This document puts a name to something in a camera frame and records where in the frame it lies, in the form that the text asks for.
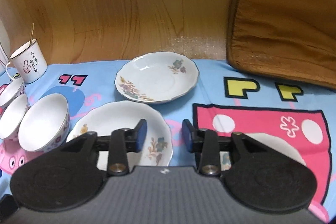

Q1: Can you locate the large white floral bowl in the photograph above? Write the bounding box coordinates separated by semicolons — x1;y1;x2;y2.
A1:
18;93;70;152

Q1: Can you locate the blue cartoon pig tablecloth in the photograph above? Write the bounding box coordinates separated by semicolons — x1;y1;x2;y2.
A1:
1;60;335;223

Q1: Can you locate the white enamel mug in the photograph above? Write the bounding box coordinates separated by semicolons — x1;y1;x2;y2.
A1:
5;39;48;84

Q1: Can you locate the wooden stick in mug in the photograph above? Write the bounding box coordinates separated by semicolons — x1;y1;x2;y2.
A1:
29;22;35;47

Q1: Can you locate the brown seat cushion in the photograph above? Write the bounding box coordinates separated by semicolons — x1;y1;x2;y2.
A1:
227;0;335;88

